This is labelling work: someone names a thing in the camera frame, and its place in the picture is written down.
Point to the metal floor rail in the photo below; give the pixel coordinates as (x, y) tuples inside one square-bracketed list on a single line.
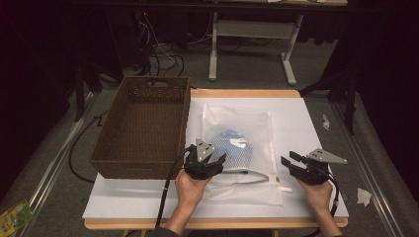
[(52, 164), (365, 164)]

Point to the brown woven basket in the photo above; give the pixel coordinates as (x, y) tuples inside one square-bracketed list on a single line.
[(145, 121)]

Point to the white metal desk frame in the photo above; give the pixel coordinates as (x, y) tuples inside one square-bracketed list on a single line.
[(253, 29)]

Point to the blue printed shirt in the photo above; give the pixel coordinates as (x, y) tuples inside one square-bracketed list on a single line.
[(234, 148)]

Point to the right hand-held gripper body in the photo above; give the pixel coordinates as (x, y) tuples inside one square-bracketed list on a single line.
[(311, 173)]

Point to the person's right hand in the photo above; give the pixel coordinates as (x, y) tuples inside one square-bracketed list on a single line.
[(318, 196)]

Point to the light wooden table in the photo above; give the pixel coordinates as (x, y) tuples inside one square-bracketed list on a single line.
[(243, 93)]

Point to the white mesh laundry bag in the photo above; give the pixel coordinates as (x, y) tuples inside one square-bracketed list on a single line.
[(243, 191)]

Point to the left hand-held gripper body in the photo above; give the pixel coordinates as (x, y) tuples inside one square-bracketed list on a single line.
[(197, 166)]

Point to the green snack packet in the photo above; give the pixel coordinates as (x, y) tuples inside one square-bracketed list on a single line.
[(15, 218)]

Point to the black stand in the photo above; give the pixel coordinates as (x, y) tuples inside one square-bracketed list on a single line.
[(79, 95), (351, 105)]

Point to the crumpled white paper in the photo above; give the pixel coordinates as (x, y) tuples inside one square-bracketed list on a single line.
[(364, 197)]

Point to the person's left hand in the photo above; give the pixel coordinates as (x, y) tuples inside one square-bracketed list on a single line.
[(191, 194)]

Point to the small white paper scrap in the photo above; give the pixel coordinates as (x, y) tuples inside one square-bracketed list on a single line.
[(325, 122)]

